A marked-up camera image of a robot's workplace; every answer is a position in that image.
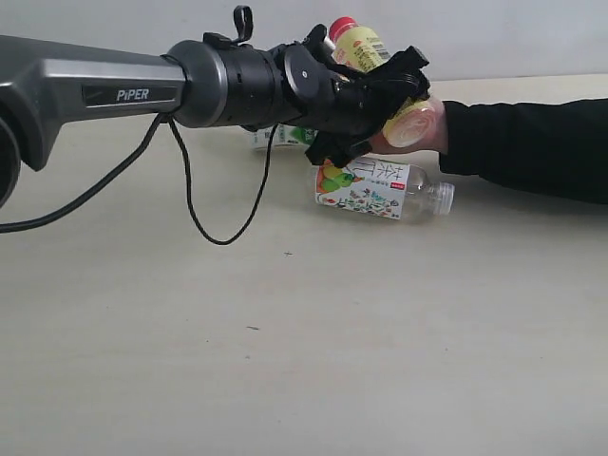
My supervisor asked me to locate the black sleeved right forearm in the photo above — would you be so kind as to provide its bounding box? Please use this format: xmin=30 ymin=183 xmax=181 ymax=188
xmin=439 ymin=99 xmax=607 ymax=204

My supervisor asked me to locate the person's open right hand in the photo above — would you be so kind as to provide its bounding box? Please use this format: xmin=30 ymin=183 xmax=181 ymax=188
xmin=370 ymin=97 xmax=447 ymax=155

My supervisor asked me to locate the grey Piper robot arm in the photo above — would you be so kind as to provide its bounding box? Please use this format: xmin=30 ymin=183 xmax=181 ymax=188
xmin=1 ymin=27 xmax=429 ymax=199

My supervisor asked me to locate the yellow milk drink bottle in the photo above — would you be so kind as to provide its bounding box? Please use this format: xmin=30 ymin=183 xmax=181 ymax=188
xmin=329 ymin=16 xmax=437 ymax=148

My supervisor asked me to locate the clear tea bottle fruit label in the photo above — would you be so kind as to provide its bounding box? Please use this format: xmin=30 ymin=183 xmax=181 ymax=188
xmin=309 ymin=157 xmax=455 ymax=222

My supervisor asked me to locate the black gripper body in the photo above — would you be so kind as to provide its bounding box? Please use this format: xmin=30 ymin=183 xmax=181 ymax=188
xmin=283 ymin=24 xmax=379 ymax=137

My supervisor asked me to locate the white green label bottle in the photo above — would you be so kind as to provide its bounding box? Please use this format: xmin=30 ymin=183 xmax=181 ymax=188
xmin=250 ymin=124 xmax=317 ymax=150

